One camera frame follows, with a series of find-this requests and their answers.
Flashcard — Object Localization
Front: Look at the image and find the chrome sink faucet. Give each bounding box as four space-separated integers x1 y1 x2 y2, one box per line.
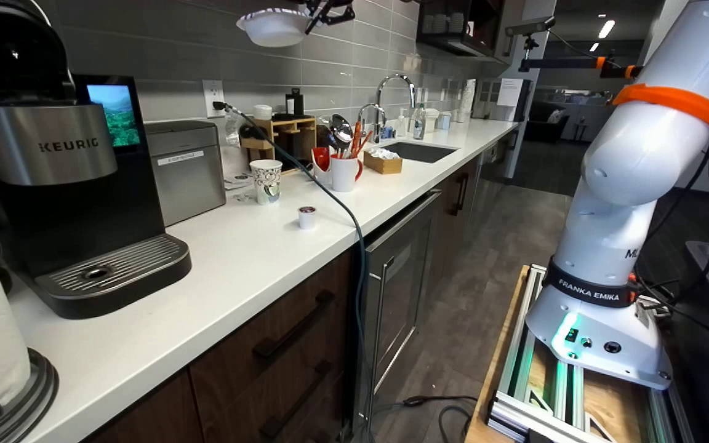
375 73 416 141

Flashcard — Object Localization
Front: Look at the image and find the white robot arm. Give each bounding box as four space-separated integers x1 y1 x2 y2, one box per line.
528 0 709 392

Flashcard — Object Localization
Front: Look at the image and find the wooden box of packets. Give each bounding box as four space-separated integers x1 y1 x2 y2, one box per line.
364 149 403 174

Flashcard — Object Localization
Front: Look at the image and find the small coffee pod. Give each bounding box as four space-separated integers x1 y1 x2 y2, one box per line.
299 207 318 228

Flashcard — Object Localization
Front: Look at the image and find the white bowl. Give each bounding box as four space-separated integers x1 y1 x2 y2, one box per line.
237 8 311 46

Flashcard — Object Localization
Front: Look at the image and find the black Keurig coffee machine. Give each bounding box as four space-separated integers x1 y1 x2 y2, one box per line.
0 0 193 317

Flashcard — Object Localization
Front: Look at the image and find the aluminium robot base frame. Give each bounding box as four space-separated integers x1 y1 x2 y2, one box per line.
462 265 695 443

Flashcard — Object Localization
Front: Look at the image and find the black power cable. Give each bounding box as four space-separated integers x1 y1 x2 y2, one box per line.
210 98 480 443

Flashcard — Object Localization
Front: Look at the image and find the wooden pod organizer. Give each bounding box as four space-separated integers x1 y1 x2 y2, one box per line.
240 88 318 165

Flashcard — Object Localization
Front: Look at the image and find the silver metal box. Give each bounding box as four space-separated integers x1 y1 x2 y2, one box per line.
145 120 227 226

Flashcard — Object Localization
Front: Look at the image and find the white wall outlet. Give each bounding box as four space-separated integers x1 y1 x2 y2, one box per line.
203 80 225 116

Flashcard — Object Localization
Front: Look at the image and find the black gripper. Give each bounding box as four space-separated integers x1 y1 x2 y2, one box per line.
305 0 355 32

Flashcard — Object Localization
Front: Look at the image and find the stainless dishwasher front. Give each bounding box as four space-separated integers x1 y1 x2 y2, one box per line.
355 191 438 416

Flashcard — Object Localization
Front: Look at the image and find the white paper cup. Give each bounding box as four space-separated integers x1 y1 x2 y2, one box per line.
250 160 283 204

